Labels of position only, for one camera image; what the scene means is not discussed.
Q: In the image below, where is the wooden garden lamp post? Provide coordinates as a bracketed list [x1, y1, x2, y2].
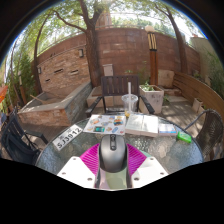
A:
[144, 25, 159, 86]

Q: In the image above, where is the dark grey computer mouse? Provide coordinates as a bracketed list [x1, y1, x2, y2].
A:
[98, 133, 129, 174]

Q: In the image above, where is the white licence plate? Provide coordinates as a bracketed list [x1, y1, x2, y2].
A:
[52, 124, 84, 151]

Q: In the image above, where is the grey wall utility box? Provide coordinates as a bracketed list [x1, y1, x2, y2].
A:
[102, 63, 114, 77]

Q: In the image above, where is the dark wicker chair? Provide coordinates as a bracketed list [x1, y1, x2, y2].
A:
[184, 108, 224, 161]

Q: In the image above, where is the low concrete block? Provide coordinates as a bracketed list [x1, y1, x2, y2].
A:
[86, 85, 126, 108]

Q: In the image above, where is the dark wooden slatted chair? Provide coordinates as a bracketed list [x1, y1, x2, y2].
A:
[85, 74, 156, 118]

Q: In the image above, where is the black folding armchair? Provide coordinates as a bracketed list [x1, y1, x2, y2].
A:
[0, 108, 49, 166]

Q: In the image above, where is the colourful sticker sheet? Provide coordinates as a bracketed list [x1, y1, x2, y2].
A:
[82, 114, 128, 136]

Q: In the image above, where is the stone raised garden bed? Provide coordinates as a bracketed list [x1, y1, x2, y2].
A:
[17, 81, 93, 127]

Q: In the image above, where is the clear plastic cup with straw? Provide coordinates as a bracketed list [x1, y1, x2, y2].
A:
[121, 81, 139, 118]

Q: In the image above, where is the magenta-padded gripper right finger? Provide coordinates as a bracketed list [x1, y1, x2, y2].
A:
[126, 143, 170, 189]

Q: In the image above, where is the curved wooden bench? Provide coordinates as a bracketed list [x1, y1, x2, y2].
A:
[173, 71, 224, 121]

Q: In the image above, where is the open white book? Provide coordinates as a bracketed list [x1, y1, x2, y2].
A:
[124, 113, 160, 138]

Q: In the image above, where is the slim tree trunk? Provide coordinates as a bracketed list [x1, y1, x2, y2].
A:
[154, 3, 189, 75]

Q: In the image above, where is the small light blue booklet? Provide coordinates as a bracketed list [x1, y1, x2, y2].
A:
[158, 123, 178, 135]

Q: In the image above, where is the leaning thin tree trunk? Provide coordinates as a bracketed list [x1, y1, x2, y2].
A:
[31, 14, 54, 94]

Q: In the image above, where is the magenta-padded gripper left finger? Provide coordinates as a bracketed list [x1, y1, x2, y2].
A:
[56, 142, 101, 189]

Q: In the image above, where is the thick forked tree trunk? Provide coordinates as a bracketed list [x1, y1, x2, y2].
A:
[49, 0, 111, 88]

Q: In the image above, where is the small green block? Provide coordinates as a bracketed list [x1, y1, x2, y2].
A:
[176, 130, 193, 144]

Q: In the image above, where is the white square planter box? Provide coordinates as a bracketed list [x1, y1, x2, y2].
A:
[138, 84, 165, 115]

